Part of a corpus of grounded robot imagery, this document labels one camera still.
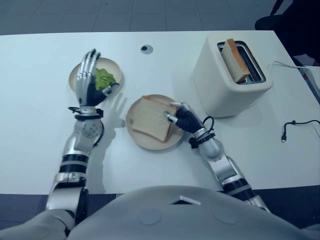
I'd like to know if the black plug cable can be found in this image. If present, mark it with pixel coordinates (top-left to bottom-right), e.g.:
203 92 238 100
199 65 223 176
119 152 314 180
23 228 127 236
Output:
280 119 320 144

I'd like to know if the green lettuce leaf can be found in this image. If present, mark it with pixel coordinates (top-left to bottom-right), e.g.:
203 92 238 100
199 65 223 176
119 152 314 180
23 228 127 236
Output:
94 67 117 91

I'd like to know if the cream toaster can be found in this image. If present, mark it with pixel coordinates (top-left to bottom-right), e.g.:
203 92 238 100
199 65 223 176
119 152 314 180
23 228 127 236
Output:
191 32 274 119

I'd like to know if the robot body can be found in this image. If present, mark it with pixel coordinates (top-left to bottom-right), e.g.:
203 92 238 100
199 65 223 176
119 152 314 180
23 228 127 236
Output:
66 184 311 240

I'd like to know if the white cord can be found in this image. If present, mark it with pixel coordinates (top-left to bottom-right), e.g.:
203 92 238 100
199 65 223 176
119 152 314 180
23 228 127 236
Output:
269 60 320 97

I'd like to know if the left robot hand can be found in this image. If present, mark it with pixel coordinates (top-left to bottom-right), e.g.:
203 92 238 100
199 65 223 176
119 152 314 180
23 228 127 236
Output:
75 48 119 108

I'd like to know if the bread slice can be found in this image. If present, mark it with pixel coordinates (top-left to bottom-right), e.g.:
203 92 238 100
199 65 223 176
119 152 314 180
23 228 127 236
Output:
130 95 179 143
221 38 251 84

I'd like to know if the beige round plate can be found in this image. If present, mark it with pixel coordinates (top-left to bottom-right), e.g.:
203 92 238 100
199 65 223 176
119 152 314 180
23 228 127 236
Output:
68 57 124 98
125 93 187 151

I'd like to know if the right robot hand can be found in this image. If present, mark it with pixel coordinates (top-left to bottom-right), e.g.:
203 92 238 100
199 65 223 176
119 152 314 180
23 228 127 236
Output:
163 100 204 134

